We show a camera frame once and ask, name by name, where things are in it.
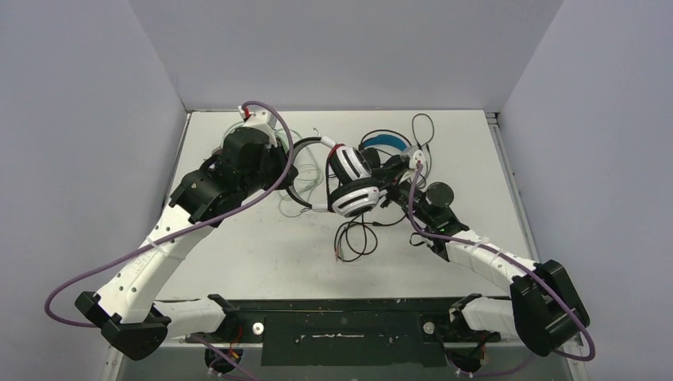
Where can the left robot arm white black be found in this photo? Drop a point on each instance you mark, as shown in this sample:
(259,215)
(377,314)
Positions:
(126,309)

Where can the black blue headphones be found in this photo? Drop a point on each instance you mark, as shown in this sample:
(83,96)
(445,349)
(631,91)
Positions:
(382,142)

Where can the mint green headphones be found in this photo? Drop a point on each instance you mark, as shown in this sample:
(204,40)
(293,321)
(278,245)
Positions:
(241,145)

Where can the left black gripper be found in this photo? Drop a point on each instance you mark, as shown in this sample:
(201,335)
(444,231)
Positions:
(280,158)

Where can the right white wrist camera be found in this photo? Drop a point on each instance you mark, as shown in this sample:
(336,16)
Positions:
(412,157)

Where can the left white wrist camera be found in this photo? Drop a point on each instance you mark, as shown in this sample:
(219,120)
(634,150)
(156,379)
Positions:
(262,120)

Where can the white black headphones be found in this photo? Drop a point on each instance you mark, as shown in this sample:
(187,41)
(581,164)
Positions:
(358,192)

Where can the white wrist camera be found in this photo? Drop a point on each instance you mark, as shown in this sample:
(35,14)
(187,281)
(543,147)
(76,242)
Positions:
(262,120)
(412,157)

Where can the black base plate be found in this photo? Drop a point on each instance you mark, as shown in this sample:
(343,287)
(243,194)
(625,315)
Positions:
(349,332)

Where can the aluminium frame rail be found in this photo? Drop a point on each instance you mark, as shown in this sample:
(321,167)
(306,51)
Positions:
(518,210)

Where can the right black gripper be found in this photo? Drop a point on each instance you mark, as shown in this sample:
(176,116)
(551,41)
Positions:
(393,178)

